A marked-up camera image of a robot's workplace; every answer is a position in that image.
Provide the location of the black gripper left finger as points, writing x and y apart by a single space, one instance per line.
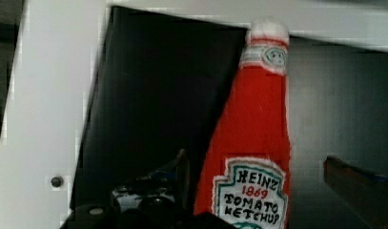
158 200

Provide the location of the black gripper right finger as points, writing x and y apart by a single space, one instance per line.
365 192

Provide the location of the red plush ketchup bottle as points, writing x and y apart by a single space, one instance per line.
245 178

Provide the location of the black toy oven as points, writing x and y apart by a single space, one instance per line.
162 83

